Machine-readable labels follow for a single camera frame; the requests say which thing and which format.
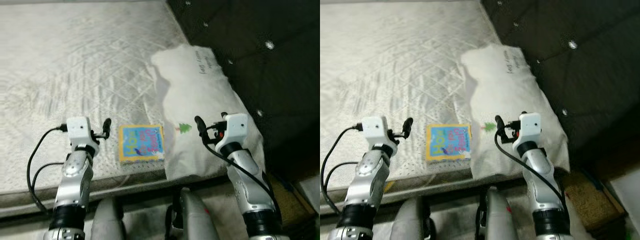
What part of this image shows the white quilted mattress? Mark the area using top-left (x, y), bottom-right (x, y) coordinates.
top-left (0, 0), bottom-right (251, 218)
top-left (320, 0), bottom-right (561, 216)

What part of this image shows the colourful children's book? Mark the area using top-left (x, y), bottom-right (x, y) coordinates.
top-left (425, 123), bottom-right (472, 162)
top-left (118, 124), bottom-right (166, 163)

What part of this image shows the white pillow with green tree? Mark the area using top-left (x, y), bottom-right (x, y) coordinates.
top-left (151, 44), bottom-right (266, 181)
top-left (460, 43), bottom-right (571, 182)

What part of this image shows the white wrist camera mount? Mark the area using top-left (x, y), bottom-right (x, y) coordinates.
top-left (515, 112), bottom-right (542, 146)
top-left (66, 117), bottom-right (93, 148)
top-left (361, 116), bottom-right (390, 148)
top-left (215, 113), bottom-right (249, 148)

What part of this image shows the grey robot leg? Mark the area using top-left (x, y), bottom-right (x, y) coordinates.
top-left (165, 187), bottom-right (221, 240)
top-left (387, 196), bottom-right (431, 240)
top-left (90, 197), bottom-right (126, 240)
top-left (475, 186), bottom-right (526, 240)

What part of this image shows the grey right robot leg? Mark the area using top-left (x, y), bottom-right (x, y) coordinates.
top-left (475, 186), bottom-right (526, 240)
top-left (165, 187), bottom-right (221, 240)

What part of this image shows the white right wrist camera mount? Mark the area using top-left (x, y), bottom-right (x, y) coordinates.
top-left (215, 113), bottom-right (249, 148)
top-left (515, 112), bottom-right (542, 146)

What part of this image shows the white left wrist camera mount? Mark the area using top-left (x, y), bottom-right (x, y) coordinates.
top-left (361, 116), bottom-right (390, 148)
top-left (66, 117), bottom-right (93, 148)

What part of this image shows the black tufted headboard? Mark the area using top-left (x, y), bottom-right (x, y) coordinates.
top-left (480, 0), bottom-right (640, 166)
top-left (166, 0), bottom-right (321, 176)

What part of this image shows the grey left robot leg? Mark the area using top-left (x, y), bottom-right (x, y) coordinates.
top-left (387, 196), bottom-right (431, 240)
top-left (90, 197), bottom-right (126, 240)

